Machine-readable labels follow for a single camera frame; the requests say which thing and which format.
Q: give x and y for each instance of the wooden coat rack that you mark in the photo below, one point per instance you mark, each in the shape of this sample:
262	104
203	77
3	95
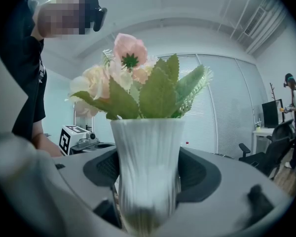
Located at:
273	92

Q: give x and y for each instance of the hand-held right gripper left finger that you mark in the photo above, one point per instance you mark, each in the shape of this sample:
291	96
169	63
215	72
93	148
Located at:
76	171

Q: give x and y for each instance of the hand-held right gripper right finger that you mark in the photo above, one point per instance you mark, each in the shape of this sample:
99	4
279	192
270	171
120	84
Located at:
227	181

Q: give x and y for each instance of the black computer monitor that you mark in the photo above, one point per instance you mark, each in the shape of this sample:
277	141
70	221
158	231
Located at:
270	113

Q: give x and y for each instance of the pink and cream artificial flowers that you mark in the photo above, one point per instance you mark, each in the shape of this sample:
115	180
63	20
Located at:
158	95

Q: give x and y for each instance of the black office chair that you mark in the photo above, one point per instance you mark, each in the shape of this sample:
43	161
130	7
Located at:
282	130
269	154

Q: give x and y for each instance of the white ribbed vase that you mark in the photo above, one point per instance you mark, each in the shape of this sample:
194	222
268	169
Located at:
148	162

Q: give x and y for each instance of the ceiling air vent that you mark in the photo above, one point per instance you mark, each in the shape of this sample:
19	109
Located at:
254	21

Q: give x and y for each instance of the white office desk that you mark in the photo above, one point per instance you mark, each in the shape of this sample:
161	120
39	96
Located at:
262	132

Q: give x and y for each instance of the person's black t-shirt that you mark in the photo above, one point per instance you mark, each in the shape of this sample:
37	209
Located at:
17	83

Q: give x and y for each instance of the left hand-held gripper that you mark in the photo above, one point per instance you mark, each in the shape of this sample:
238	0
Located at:
71	138

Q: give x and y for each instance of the black head-worn camera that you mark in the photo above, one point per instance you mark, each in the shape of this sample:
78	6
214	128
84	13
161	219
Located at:
98	16

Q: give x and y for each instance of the small potted plant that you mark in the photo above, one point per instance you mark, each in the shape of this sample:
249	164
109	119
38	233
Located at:
258	125

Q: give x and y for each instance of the person's left forearm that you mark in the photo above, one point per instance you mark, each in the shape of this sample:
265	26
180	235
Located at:
40	137

